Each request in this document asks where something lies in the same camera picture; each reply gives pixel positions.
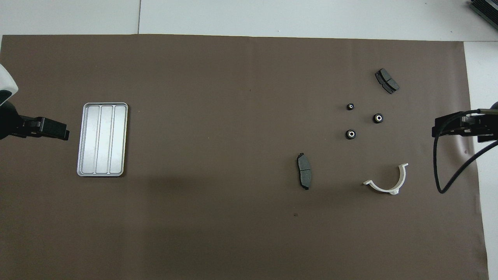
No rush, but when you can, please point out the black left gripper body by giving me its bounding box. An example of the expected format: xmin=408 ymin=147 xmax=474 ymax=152
xmin=0 ymin=100 xmax=42 ymax=140

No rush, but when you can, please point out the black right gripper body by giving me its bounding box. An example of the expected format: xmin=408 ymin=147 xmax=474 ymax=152
xmin=461 ymin=102 xmax=498 ymax=143

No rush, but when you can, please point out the black ribbed device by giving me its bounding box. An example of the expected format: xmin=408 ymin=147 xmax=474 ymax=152
xmin=469 ymin=0 xmax=498 ymax=20

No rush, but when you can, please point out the short grey brake pad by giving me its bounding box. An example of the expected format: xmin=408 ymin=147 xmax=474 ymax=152
xmin=374 ymin=68 xmax=400 ymax=95

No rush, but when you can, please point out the silver metal compartment tray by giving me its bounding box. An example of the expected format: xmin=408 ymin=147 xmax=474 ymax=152
xmin=77 ymin=102 xmax=129 ymax=177

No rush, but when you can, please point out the white curved plastic bracket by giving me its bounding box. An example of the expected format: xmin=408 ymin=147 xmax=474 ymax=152
xmin=363 ymin=163 xmax=409 ymax=195

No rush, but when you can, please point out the long grey brake pad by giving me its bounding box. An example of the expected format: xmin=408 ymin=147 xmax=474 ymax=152
xmin=296 ymin=152 xmax=312 ymax=191

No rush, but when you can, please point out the brown paper table mat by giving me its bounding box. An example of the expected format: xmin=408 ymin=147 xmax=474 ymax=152
xmin=0 ymin=34 xmax=490 ymax=280

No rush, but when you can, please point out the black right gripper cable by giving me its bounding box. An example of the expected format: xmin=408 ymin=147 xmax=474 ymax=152
xmin=432 ymin=109 xmax=498 ymax=194

